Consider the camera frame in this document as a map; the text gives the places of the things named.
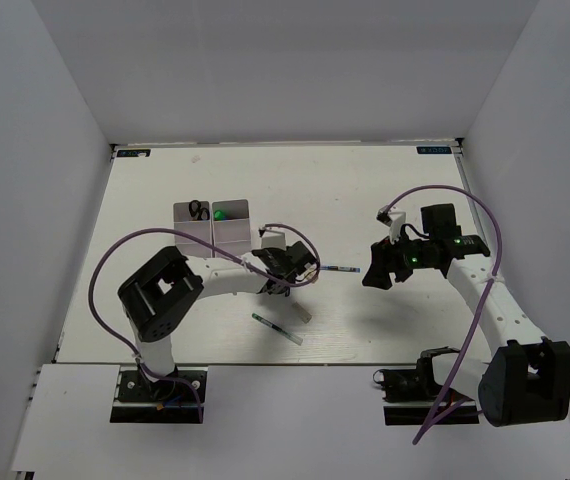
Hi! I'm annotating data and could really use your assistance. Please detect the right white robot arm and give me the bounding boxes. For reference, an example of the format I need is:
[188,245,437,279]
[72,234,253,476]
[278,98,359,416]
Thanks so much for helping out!
[362,204,570,427]

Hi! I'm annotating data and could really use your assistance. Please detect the blue clear pen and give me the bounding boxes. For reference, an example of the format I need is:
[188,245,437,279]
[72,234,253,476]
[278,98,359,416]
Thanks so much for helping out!
[320,265,361,273]

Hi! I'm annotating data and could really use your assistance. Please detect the left blue table label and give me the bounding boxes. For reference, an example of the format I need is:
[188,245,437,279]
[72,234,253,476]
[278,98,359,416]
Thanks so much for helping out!
[116,149,151,158]

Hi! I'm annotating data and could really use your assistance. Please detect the white right organizer box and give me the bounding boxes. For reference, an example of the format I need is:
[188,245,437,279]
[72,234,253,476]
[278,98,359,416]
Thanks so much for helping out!
[212,199,252,256]

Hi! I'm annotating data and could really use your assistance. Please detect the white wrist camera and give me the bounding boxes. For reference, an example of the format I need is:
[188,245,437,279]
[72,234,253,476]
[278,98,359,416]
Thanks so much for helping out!
[376,207,406,243]
[258,226,286,250]

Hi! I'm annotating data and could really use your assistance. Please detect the black handled scissors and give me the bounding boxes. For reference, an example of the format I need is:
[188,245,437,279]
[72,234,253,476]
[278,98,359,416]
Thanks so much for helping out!
[188,200,211,221]

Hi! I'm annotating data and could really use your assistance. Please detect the right blue table label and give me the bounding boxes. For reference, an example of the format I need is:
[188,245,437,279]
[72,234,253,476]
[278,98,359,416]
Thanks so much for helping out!
[416,145,452,155]

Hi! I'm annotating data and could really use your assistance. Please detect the blue table label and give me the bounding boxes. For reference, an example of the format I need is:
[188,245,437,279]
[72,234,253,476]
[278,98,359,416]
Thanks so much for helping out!
[116,149,151,158]
[416,145,452,155]

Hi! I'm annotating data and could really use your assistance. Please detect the green cap black highlighter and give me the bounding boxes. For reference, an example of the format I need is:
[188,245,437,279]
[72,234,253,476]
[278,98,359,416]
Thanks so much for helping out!
[213,210,230,221]

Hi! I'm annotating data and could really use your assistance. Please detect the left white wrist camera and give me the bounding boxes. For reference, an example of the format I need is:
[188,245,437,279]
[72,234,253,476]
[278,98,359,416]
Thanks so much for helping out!
[258,226,286,250]

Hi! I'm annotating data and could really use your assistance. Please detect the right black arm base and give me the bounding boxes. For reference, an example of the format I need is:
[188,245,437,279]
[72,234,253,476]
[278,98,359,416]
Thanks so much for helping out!
[372,368,480,426]

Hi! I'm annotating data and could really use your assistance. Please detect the white left organizer box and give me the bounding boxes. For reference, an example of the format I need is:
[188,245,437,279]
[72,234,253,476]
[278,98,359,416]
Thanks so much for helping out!
[173,200,213,258]

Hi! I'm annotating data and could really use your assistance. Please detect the green gel pen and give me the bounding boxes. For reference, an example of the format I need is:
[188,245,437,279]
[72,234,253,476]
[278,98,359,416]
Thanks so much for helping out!
[251,313,303,346]

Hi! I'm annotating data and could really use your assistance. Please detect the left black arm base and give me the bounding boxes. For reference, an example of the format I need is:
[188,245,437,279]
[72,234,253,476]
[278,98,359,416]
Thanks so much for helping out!
[110,368,208,425]

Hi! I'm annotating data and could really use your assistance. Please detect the grey white eraser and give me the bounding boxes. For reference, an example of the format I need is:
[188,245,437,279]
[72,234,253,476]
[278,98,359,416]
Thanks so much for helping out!
[291,302,312,323]

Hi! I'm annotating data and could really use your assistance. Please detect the white organizer box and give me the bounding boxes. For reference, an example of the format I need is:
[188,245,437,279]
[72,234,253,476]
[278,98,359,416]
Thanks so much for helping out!
[212,199,252,256]
[173,200,213,258]

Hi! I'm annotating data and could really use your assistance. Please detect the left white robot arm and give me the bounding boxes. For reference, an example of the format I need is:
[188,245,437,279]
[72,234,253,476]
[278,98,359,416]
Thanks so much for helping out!
[117,241,318,399]

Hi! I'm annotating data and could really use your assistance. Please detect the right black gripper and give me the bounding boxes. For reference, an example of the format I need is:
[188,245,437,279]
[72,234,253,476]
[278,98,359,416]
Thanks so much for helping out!
[362,227,435,289]

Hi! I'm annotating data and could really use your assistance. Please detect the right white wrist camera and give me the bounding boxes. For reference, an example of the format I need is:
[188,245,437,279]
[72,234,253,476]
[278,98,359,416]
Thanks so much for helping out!
[376,207,406,243]

